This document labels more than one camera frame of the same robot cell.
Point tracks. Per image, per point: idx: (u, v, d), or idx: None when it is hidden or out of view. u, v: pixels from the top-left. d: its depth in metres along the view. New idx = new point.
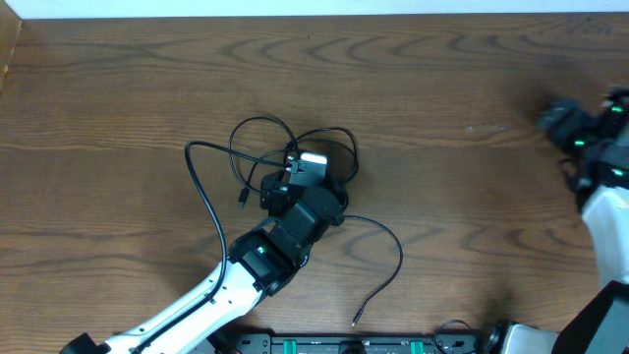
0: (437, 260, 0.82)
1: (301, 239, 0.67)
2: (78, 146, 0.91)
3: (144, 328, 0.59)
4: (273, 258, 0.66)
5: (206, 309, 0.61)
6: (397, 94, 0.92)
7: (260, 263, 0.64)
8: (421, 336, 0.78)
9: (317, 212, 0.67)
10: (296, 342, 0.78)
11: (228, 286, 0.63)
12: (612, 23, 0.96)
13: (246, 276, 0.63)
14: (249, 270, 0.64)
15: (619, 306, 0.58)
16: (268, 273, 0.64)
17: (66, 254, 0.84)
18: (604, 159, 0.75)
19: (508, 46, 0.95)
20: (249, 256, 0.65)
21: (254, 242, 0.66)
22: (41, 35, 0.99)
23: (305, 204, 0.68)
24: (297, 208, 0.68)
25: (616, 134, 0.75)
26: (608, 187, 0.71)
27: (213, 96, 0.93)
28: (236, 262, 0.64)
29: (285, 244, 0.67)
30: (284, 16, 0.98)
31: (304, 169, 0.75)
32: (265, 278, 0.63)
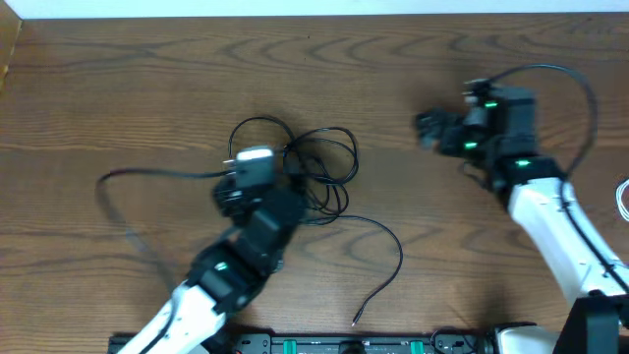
0: (437, 260, 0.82)
1: (265, 248, 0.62)
2: (78, 146, 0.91)
3: None
4: (237, 273, 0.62)
5: (162, 344, 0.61)
6: (397, 94, 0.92)
7: (219, 283, 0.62)
8: (421, 336, 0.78)
9: (281, 219, 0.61)
10: (295, 342, 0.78)
11: (181, 317, 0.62)
12: (612, 23, 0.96)
13: (203, 301, 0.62)
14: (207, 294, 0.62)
15: (595, 326, 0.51)
16: (230, 293, 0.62)
17: (66, 254, 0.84)
18: (497, 154, 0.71)
19: (509, 46, 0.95)
20: (207, 276, 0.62)
21: (212, 260, 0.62)
22: (41, 35, 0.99)
23: (264, 210, 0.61)
24: (257, 217, 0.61)
25: (501, 127, 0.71)
26: (522, 185, 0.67)
27: (213, 96, 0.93)
28: (192, 286, 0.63)
29: (250, 254, 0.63)
30: (284, 16, 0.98)
31: (247, 168, 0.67)
32: (227, 299, 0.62)
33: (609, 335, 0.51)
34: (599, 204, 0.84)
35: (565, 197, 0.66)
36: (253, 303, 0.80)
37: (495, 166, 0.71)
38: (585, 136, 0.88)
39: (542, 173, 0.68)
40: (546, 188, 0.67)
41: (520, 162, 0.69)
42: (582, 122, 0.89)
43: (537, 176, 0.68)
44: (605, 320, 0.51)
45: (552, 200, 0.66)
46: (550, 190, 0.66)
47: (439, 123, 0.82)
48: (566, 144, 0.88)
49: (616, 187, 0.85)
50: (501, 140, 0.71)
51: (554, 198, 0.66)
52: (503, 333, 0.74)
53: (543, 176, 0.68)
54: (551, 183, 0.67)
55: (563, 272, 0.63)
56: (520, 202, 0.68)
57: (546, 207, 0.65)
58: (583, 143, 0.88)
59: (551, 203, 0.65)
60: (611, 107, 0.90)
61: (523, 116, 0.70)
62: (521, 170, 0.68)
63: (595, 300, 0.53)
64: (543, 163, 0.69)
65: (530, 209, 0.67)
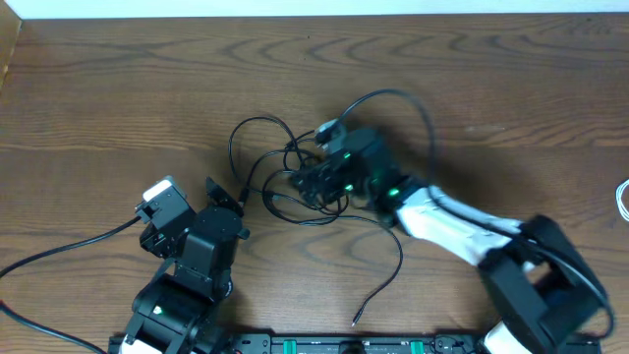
0: (437, 260, 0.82)
1: (207, 271, 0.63)
2: (78, 146, 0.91)
3: None
4: (179, 308, 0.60)
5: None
6: (397, 94, 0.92)
7: (163, 326, 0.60)
8: (421, 336, 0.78)
9: (216, 238, 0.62)
10: (296, 342, 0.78)
11: None
12: (612, 23, 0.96)
13: (151, 349, 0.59)
14: (155, 343, 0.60)
15: (503, 277, 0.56)
16: (176, 333, 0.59)
17: (67, 254, 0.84)
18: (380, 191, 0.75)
19: (508, 46, 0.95)
20: (149, 324, 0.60)
21: (148, 304, 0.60)
22: (41, 35, 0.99)
23: (197, 233, 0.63)
24: (191, 242, 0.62)
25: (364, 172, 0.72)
26: (401, 208, 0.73)
27: (213, 96, 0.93)
28: (135, 340, 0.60)
29: (194, 281, 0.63)
30: (285, 16, 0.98)
31: (157, 206, 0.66)
32: (175, 340, 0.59)
33: (518, 276, 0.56)
34: (599, 204, 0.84)
35: (432, 195, 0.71)
36: (253, 303, 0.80)
37: (382, 203, 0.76)
38: (584, 136, 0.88)
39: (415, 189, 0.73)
40: (419, 200, 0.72)
41: (394, 191, 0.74)
42: (581, 122, 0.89)
43: (408, 196, 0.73)
44: (503, 268, 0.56)
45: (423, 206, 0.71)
46: (419, 199, 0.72)
47: (308, 184, 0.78)
48: (565, 144, 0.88)
49: (616, 187, 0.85)
50: (374, 183, 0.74)
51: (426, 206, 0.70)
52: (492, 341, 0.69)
53: (413, 194, 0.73)
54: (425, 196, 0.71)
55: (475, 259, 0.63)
56: (409, 221, 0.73)
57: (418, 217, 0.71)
58: (582, 143, 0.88)
59: (427, 208, 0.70)
60: (610, 107, 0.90)
61: (378, 158, 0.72)
62: (397, 200, 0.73)
63: (490, 258, 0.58)
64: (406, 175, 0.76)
65: (419, 224, 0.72)
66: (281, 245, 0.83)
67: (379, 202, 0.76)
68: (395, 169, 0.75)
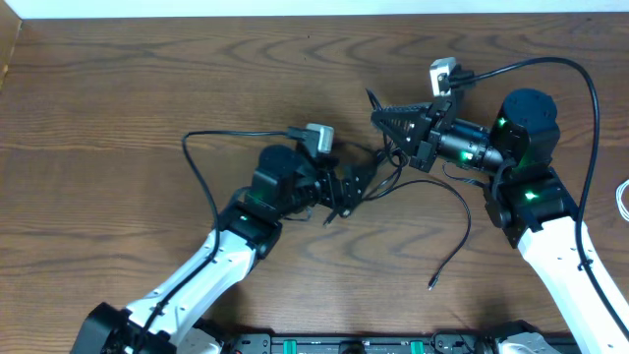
0: (437, 260, 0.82)
1: (271, 200, 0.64)
2: (78, 145, 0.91)
3: (216, 261, 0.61)
4: (258, 222, 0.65)
5: (211, 268, 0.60)
6: (397, 94, 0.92)
7: (247, 229, 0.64)
8: (421, 336, 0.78)
9: (278, 173, 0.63)
10: (296, 342, 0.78)
11: (224, 248, 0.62)
12: (612, 23, 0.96)
13: (239, 240, 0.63)
14: (240, 235, 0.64)
15: None
16: (257, 234, 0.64)
17: (68, 254, 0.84)
18: (476, 153, 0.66)
19: (510, 46, 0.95)
20: (235, 224, 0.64)
21: (236, 212, 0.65)
22: (40, 35, 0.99)
23: (261, 169, 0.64)
24: (256, 177, 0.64)
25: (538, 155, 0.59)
26: (542, 228, 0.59)
27: (213, 95, 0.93)
28: (224, 230, 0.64)
29: (260, 209, 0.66)
30: (285, 16, 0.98)
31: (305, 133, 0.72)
32: (256, 241, 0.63)
33: None
34: (599, 204, 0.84)
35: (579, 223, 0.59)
36: (253, 303, 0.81)
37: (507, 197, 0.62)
38: (585, 136, 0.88)
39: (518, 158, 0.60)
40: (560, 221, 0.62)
41: (501, 123, 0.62)
42: (582, 122, 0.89)
43: (550, 203, 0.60)
44: None
45: (570, 249, 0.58)
46: (557, 210, 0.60)
47: (408, 145, 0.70)
48: (565, 144, 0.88)
49: (616, 188, 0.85)
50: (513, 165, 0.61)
51: (515, 186, 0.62)
52: (505, 343, 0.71)
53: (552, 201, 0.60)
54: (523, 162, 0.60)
55: (567, 318, 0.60)
56: (534, 244, 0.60)
57: (570, 264, 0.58)
58: (582, 143, 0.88)
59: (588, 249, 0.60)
60: (610, 108, 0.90)
61: (543, 149, 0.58)
62: (536, 206, 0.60)
63: None
64: (547, 152, 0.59)
65: None
66: (281, 245, 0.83)
67: (506, 197, 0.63)
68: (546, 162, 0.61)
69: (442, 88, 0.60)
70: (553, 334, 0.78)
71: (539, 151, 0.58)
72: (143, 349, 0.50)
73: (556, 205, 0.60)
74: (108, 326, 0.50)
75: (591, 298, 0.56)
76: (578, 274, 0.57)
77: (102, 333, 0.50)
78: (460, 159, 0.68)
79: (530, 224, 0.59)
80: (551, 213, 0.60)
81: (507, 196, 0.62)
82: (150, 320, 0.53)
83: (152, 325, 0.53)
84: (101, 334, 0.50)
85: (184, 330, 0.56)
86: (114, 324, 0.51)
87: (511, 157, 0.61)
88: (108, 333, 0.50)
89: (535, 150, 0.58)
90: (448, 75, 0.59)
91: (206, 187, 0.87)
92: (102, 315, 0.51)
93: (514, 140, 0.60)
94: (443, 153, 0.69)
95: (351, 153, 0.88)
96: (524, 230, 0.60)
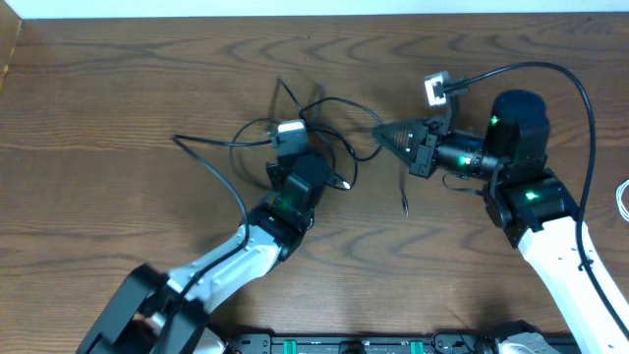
0: (437, 260, 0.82)
1: (300, 206, 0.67)
2: (79, 145, 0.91)
3: (248, 248, 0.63)
4: (285, 224, 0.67)
5: (242, 255, 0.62)
6: (397, 94, 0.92)
7: (274, 228, 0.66)
8: (421, 336, 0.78)
9: (311, 182, 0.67)
10: (296, 342, 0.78)
11: (255, 240, 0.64)
12: (612, 23, 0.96)
13: (265, 237, 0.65)
14: (267, 232, 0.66)
15: None
16: (285, 234, 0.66)
17: (68, 254, 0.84)
18: (474, 158, 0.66)
19: (510, 46, 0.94)
20: (264, 222, 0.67)
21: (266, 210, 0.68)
22: (39, 35, 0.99)
23: (296, 175, 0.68)
24: (289, 183, 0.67)
25: (532, 153, 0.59)
26: (542, 228, 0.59)
27: (213, 95, 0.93)
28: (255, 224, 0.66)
29: (287, 212, 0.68)
30: (285, 16, 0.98)
31: (283, 140, 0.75)
32: (281, 240, 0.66)
33: None
34: (599, 203, 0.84)
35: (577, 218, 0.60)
36: (254, 302, 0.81)
37: (506, 197, 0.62)
38: (585, 136, 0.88)
39: (513, 155, 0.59)
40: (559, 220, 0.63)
41: (493, 121, 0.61)
42: (582, 122, 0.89)
43: (551, 202, 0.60)
44: None
45: (570, 248, 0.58)
46: (556, 209, 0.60)
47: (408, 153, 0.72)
48: (565, 144, 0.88)
49: (616, 187, 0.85)
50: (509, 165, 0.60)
51: (514, 185, 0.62)
52: (505, 343, 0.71)
53: (552, 200, 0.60)
54: (519, 159, 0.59)
55: (566, 316, 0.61)
56: (534, 244, 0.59)
57: (570, 264, 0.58)
58: (581, 143, 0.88)
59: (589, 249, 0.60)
60: (610, 108, 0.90)
61: (536, 146, 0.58)
62: (536, 206, 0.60)
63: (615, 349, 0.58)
64: (541, 148, 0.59)
65: None
66: None
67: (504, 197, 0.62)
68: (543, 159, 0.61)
69: (436, 94, 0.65)
70: (552, 334, 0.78)
71: (533, 148, 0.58)
72: (179, 313, 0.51)
73: (557, 205, 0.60)
74: (148, 288, 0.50)
75: (592, 298, 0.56)
76: (578, 273, 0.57)
77: (141, 294, 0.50)
78: (459, 166, 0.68)
79: (530, 224, 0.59)
80: (551, 213, 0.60)
81: (506, 195, 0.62)
82: (189, 286, 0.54)
83: (190, 292, 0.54)
84: (140, 293, 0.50)
85: (215, 303, 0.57)
86: (152, 285, 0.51)
87: (506, 155, 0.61)
88: (146, 295, 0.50)
89: (529, 147, 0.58)
90: (441, 81, 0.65)
91: (206, 187, 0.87)
92: (142, 275, 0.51)
93: (506, 139, 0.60)
94: (442, 162, 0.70)
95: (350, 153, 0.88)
96: (524, 230, 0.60)
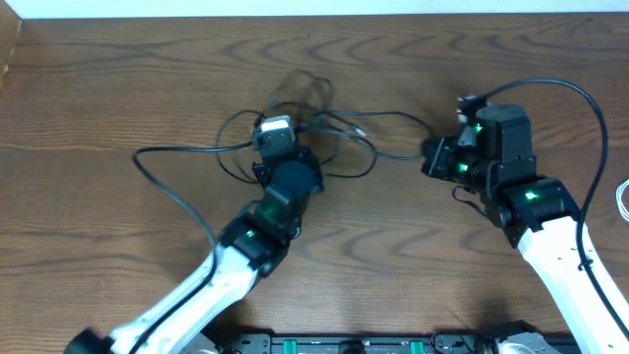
0: (437, 260, 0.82)
1: (281, 217, 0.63)
2: (79, 145, 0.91)
3: (212, 282, 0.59)
4: (262, 241, 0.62)
5: (205, 292, 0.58)
6: (397, 94, 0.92)
7: (251, 247, 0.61)
8: (421, 336, 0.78)
9: (292, 195, 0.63)
10: (296, 342, 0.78)
11: (223, 269, 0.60)
12: (613, 23, 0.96)
13: (239, 261, 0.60)
14: (244, 253, 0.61)
15: None
16: (261, 254, 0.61)
17: (68, 254, 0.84)
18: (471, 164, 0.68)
19: (510, 46, 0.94)
20: (239, 241, 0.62)
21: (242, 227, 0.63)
22: (40, 35, 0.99)
23: (275, 188, 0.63)
24: (270, 194, 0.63)
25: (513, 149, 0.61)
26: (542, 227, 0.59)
27: (213, 95, 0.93)
28: (228, 246, 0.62)
29: (266, 225, 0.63)
30: (285, 16, 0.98)
31: (267, 140, 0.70)
32: (258, 261, 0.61)
33: None
34: (599, 203, 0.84)
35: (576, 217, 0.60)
36: (253, 303, 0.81)
37: (503, 198, 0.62)
38: (585, 136, 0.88)
39: (499, 151, 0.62)
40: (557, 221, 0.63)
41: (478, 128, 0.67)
42: (582, 122, 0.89)
43: (550, 201, 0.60)
44: None
45: (570, 248, 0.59)
46: (555, 208, 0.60)
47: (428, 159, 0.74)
48: (565, 144, 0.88)
49: (616, 187, 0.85)
50: (497, 165, 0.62)
51: (513, 185, 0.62)
52: (505, 343, 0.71)
53: (551, 200, 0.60)
54: (506, 156, 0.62)
55: (565, 315, 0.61)
56: (534, 244, 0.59)
57: (569, 264, 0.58)
58: (581, 144, 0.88)
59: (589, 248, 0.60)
60: (610, 108, 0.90)
61: (515, 143, 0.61)
62: (536, 206, 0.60)
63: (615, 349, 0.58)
64: (522, 146, 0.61)
65: None
66: None
67: (502, 198, 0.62)
68: (532, 159, 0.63)
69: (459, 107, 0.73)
70: (553, 334, 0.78)
71: (512, 145, 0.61)
72: None
73: (557, 204, 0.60)
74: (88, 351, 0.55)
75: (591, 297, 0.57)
76: (578, 274, 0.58)
77: None
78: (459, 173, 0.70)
79: (530, 224, 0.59)
80: (550, 213, 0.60)
81: (505, 196, 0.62)
82: (135, 348, 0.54)
83: None
84: None
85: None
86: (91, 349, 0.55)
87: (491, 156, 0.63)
88: None
89: (509, 144, 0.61)
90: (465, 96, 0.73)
91: (206, 187, 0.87)
92: (82, 341, 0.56)
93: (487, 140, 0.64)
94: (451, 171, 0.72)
95: (349, 153, 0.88)
96: (524, 230, 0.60)
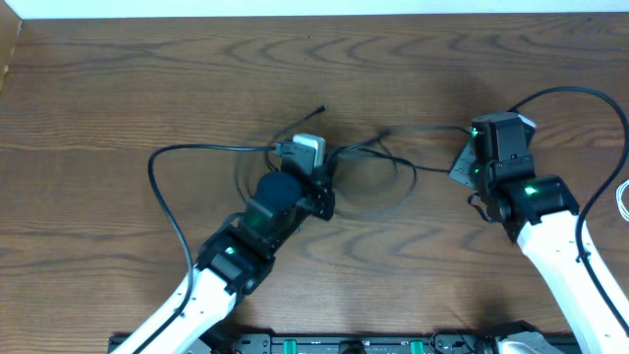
0: (437, 260, 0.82)
1: (265, 233, 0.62)
2: (78, 145, 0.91)
3: (184, 313, 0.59)
4: (243, 259, 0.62)
5: (177, 324, 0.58)
6: (397, 94, 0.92)
7: (230, 266, 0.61)
8: (421, 336, 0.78)
9: (276, 206, 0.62)
10: (296, 342, 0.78)
11: (197, 297, 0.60)
12: (613, 23, 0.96)
13: (217, 283, 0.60)
14: (222, 273, 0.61)
15: None
16: (241, 273, 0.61)
17: (68, 254, 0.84)
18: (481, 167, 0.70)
19: (510, 46, 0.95)
20: (218, 260, 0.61)
21: (220, 245, 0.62)
22: (40, 35, 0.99)
23: (261, 201, 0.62)
24: (252, 206, 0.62)
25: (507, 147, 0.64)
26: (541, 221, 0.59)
27: (213, 95, 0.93)
28: (203, 268, 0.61)
29: (252, 239, 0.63)
30: (285, 16, 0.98)
31: (292, 151, 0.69)
32: (238, 280, 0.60)
33: None
34: (599, 203, 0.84)
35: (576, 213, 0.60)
36: (253, 303, 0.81)
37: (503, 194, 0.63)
38: (584, 137, 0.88)
39: (495, 151, 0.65)
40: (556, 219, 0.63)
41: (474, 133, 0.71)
42: (582, 122, 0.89)
43: (549, 197, 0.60)
44: None
45: (569, 241, 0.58)
46: (555, 205, 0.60)
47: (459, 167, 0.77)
48: (565, 145, 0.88)
49: (616, 188, 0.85)
50: (494, 163, 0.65)
51: (512, 182, 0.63)
52: (505, 341, 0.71)
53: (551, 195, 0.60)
54: (502, 154, 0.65)
55: (564, 308, 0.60)
56: (533, 238, 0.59)
57: (569, 257, 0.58)
58: (581, 144, 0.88)
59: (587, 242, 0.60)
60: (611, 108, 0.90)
61: (511, 141, 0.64)
62: (536, 201, 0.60)
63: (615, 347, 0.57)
64: (516, 144, 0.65)
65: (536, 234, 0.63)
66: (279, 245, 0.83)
67: (502, 194, 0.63)
68: (528, 158, 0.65)
69: None
70: (552, 334, 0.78)
71: (507, 143, 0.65)
72: None
73: (556, 200, 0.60)
74: None
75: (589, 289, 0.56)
76: (577, 267, 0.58)
77: None
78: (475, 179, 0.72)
79: (529, 217, 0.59)
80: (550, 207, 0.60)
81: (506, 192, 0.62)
82: None
83: None
84: None
85: None
86: None
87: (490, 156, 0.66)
88: None
89: (504, 142, 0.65)
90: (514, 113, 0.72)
91: (206, 188, 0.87)
92: None
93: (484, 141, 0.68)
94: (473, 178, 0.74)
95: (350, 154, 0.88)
96: (523, 223, 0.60)
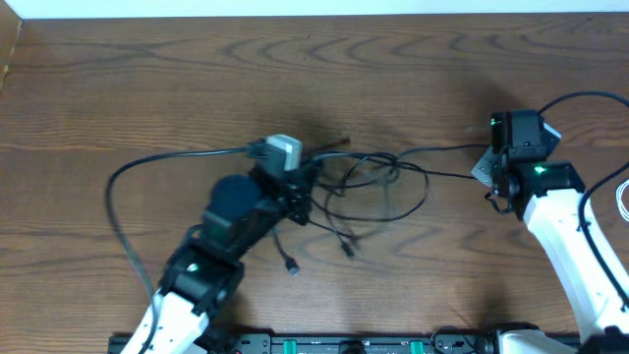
0: (437, 260, 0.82)
1: (226, 243, 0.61)
2: (78, 145, 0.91)
3: (152, 344, 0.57)
4: (209, 272, 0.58)
5: None
6: (397, 94, 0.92)
7: (195, 284, 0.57)
8: (421, 336, 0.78)
9: (229, 216, 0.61)
10: (296, 342, 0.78)
11: (163, 325, 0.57)
12: (612, 23, 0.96)
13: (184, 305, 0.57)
14: (189, 295, 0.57)
15: None
16: (208, 290, 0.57)
17: (68, 254, 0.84)
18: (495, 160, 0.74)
19: (510, 46, 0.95)
20: (182, 280, 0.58)
21: (183, 263, 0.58)
22: (40, 35, 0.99)
23: (212, 210, 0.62)
24: (206, 216, 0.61)
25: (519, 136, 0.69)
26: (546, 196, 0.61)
27: (213, 95, 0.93)
28: (167, 293, 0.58)
29: (216, 251, 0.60)
30: (285, 16, 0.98)
31: (265, 154, 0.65)
32: (205, 298, 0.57)
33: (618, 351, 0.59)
34: (599, 203, 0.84)
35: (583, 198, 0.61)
36: (253, 303, 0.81)
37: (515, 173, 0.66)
38: (584, 137, 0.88)
39: (510, 138, 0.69)
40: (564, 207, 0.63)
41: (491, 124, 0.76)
42: (582, 122, 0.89)
43: (557, 177, 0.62)
44: None
45: (570, 213, 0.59)
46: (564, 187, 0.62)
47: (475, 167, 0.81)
48: (565, 144, 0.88)
49: (616, 187, 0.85)
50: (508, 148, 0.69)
51: (523, 163, 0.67)
52: (504, 334, 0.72)
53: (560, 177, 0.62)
54: (516, 141, 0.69)
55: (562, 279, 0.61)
56: (538, 208, 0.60)
57: (569, 225, 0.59)
58: (581, 144, 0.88)
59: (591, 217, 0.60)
60: (611, 107, 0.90)
61: (525, 129, 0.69)
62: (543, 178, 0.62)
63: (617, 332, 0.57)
64: (530, 133, 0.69)
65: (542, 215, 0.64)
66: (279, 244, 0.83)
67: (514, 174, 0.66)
68: (540, 147, 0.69)
69: None
70: (552, 334, 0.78)
71: (521, 131, 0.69)
72: None
73: (564, 181, 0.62)
74: None
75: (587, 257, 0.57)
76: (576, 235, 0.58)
77: None
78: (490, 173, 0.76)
79: (534, 190, 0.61)
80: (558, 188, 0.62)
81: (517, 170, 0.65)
82: None
83: None
84: None
85: None
86: None
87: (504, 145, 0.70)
88: None
89: (518, 129, 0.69)
90: None
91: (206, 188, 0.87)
92: None
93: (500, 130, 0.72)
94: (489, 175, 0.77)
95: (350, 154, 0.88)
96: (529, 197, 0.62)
